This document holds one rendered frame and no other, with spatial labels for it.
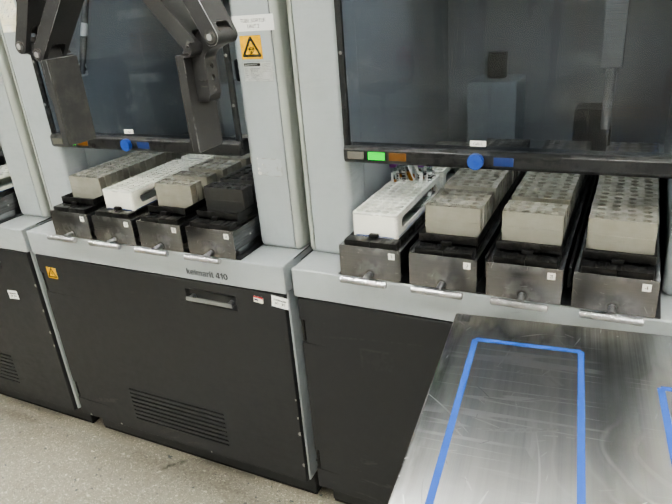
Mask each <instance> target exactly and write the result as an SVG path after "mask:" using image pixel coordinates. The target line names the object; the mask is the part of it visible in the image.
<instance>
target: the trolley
mask: <svg viewBox="0 0 672 504"><path fill-rule="evenodd" d="M388 504H672V336H666V335H656V334H647V333H637V332H628V331H619V330H609V329H600V328H591V327H581V326H572V325H562V324H553V323H544V322H534V321H525V320H516V319H506V318H497V317H487V316H478V315H469V314H459V313H457V314H456V315H455V318H454V321H453V323H452V326H451V329H450V332H449V335H448V337H447V340H446V343H445V346H444V349H443V351H442V354H441V357H440V360H439V362H438V365H437V368H436V371H435V374H434V376H433V379H432V382H431V385H430V388H429V390H428V393H427V396H426V399H425V402H424V404H423V407H422V410H421V413H420V416H419V418H418V421H417V424H416V427H415V429H414V432H413V435H412V438H411V441H410V443H409V446H408V449H407V452H406V455H405V457H404V460H403V463H402V466H401V469H400V471H399V474H398V477H397V480H396V483H395V485H394V488H393V491H392V494H391V497H390V499H389V502H388Z"/></svg>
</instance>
